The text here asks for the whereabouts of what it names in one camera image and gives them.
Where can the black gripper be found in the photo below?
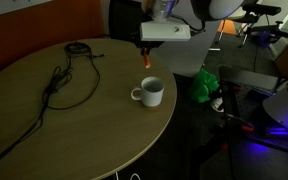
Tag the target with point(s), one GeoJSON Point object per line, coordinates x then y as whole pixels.
{"type": "Point", "coordinates": [152, 44]}

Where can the orange marker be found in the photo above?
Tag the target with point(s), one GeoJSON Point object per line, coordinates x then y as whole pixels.
{"type": "Point", "coordinates": [147, 61]}

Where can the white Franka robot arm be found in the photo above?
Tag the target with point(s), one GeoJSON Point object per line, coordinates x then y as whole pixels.
{"type": "Point", "coordinates": [285, 103]}

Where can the white ceramic cup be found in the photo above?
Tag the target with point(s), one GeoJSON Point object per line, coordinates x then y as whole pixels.
{"type": "Point", "coordinates": [150, 93]}

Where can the dark office chair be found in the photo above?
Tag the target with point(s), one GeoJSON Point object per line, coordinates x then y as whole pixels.
{"type": "Point", "coordinates": [124, 20]}

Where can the green plastic bag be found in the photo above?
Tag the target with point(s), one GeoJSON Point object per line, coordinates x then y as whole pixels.
{"type": "Point", "coordinates": [204, 86]}

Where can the orange chair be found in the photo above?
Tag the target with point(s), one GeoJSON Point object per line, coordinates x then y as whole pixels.
{"type": "Point", "coordinates": [226, 26]}

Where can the black robot platform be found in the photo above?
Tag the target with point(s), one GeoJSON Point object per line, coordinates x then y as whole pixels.
{"type": "Point", "coordinates": [250, 100]}

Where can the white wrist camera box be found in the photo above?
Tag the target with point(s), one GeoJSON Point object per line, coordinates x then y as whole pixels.
{"type": "Point", "coordinates": [164, 32]}

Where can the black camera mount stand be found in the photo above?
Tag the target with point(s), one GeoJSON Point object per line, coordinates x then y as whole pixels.
{"type": "Point", "coordinates": [262, 9]}

